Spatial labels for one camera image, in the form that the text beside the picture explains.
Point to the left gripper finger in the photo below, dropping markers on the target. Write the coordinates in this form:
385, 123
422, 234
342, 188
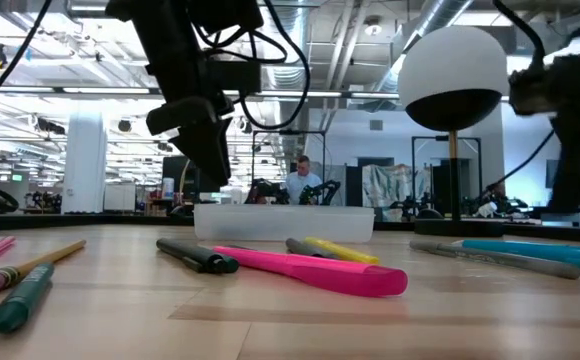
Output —
210, 150

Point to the blue marker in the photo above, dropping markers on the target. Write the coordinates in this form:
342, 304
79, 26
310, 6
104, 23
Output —
545, 251

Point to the clear plastic supply box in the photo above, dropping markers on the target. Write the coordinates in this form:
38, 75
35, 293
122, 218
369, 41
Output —
282, 222

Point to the black pen with clip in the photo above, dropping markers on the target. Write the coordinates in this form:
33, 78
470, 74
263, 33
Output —
195, 255

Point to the silver grey pen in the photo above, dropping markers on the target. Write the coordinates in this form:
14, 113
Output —
510, 261

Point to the grey marker pen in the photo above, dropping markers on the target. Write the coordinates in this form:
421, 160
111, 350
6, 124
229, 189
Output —
305, 247

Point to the pink highlighter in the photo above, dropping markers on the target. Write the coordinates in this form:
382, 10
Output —
320, 272

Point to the yellow highlighter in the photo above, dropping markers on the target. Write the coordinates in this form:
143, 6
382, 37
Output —
342, 251

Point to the yellow pencil pink eraser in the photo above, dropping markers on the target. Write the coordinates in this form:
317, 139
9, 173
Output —
40, 261

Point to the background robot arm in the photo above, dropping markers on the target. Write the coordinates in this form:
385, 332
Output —
320, 192
267, 192
500, 202

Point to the black computer monitor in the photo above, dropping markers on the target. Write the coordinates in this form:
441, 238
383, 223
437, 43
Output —
172, 172

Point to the person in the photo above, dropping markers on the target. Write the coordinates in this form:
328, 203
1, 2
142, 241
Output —
302, 185

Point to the white cabinet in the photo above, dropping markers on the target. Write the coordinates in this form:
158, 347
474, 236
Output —
120, 197

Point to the white globe table lamp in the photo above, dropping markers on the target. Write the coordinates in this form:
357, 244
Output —
452, 65

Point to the patterned tarp cloth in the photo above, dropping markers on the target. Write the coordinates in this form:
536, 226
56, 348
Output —
395, 185

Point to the green exit sign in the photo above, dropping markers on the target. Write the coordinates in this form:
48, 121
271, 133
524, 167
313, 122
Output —
17, 177

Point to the ceiling dome sensor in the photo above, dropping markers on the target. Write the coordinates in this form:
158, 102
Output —
373, 27

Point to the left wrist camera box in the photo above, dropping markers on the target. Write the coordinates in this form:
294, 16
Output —
232, 77

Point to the black frame rack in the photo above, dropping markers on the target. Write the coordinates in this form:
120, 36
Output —
290, 132
430, 138

